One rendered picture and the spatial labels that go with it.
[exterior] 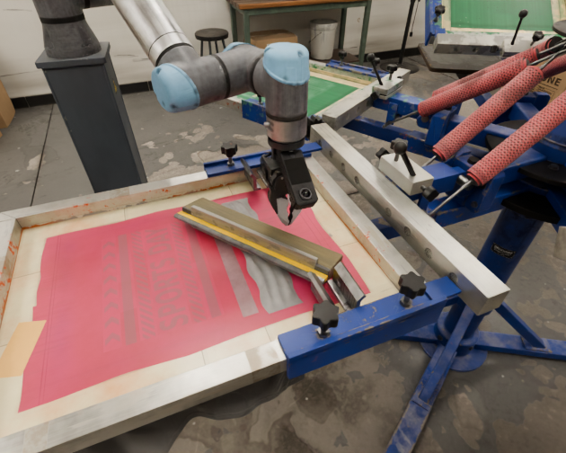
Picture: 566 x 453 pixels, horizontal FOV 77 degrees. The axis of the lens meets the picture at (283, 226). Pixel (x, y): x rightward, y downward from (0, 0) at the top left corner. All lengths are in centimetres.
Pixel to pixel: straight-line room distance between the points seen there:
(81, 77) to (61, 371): 86
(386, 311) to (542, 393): 139
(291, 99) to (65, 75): 83
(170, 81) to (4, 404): 55
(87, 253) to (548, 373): 187
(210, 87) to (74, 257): 48
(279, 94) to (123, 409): 53
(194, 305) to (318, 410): 102
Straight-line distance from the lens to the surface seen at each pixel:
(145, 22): 71
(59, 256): 91
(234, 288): 72
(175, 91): 62
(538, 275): 246
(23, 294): 87
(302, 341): 60
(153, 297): 74
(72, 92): 131
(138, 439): 86
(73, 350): 73
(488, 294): 69
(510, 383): 193
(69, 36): 128
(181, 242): 84
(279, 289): 70
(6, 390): 75
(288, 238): 76
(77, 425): 62
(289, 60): 61
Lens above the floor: 151
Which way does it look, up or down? 41 degrees down
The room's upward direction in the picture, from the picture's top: straight up
